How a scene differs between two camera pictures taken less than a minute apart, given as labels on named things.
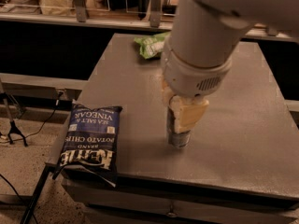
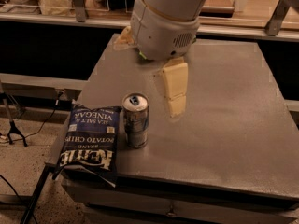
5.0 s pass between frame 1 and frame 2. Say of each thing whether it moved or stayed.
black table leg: stayed
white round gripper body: moved
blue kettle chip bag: stayed
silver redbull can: moved
